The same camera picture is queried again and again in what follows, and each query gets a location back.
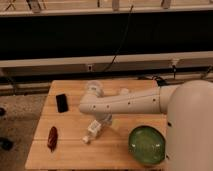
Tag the wooden table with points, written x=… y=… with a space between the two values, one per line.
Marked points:
x=109 y=151

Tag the green ceramic bowl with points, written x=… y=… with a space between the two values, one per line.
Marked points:
x=147 y=145

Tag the white wall socket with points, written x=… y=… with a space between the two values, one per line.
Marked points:
x=90 y=68

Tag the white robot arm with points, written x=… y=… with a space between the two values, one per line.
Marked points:
x=189 y=111

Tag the white plastic bottle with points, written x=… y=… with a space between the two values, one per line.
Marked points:
x=93 y=130

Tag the clear plastic cup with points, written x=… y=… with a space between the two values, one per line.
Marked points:
x=95 y=86

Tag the black rectangular phone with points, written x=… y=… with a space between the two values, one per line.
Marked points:
x=62 y=104

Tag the pale gripper body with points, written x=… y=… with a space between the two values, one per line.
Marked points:
x=105 y=120

